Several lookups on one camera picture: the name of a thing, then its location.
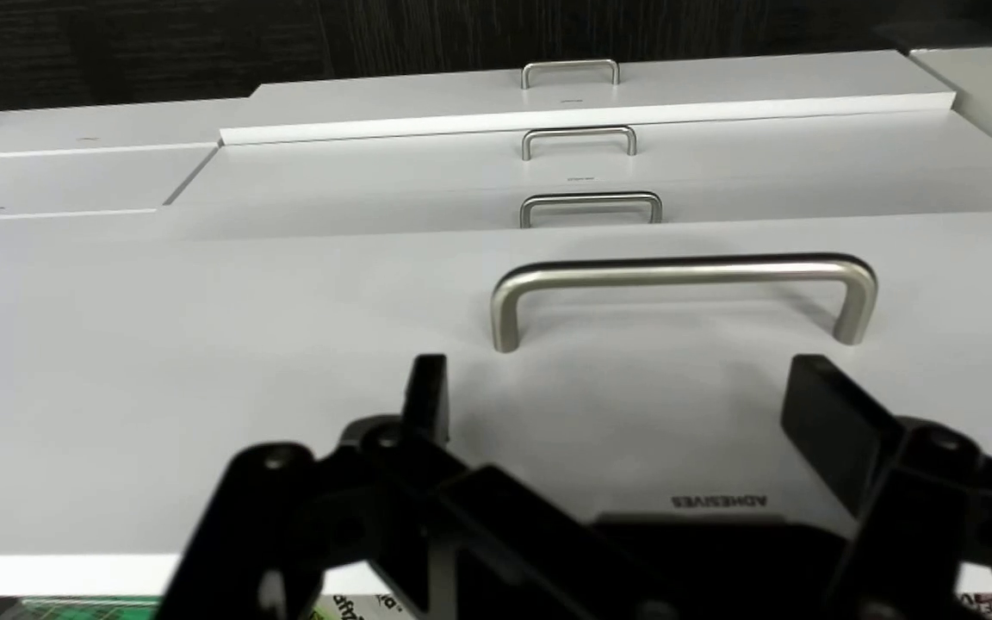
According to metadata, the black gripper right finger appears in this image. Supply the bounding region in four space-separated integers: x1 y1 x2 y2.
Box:
779 352 992 620

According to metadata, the small metal drawer handle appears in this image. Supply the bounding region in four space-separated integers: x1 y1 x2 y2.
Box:
516 121 644 161
516 185 667 230
520 56 622 95

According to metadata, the green white packet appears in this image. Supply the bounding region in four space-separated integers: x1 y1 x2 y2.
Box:
6 593 172 620

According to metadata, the large white dresser drawer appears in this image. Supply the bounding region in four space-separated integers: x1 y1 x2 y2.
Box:
0 207 992 604

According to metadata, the large brushed metal drawer handle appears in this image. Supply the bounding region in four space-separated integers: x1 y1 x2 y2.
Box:
484 253 881 354

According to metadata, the white dresser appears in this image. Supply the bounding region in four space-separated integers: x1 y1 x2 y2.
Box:
0 46 992 620

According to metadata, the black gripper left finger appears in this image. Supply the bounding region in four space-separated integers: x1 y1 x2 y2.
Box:
153 352 638 620

